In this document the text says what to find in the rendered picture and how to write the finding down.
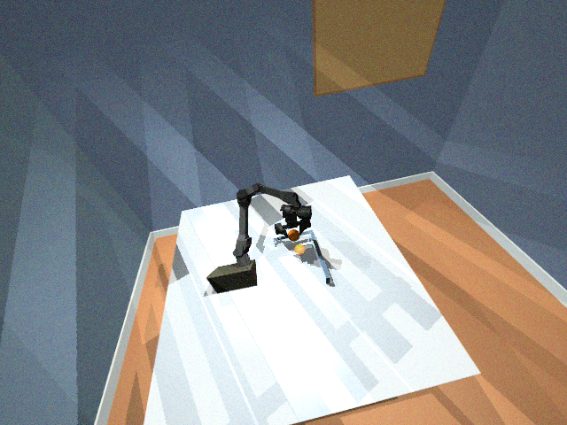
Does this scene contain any clear blue l-shaped wall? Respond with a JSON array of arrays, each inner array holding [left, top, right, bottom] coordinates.
[[273, 230, 330, 284]]

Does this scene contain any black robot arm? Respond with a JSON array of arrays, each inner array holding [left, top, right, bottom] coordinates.
[[232, 183, 312, 268]]

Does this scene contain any clear l-shaped low wall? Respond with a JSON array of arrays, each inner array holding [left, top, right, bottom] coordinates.
[[275, 234, 326, 282]]

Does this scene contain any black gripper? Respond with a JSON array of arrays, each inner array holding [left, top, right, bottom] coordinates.
[[274, 217, 311, 237]]

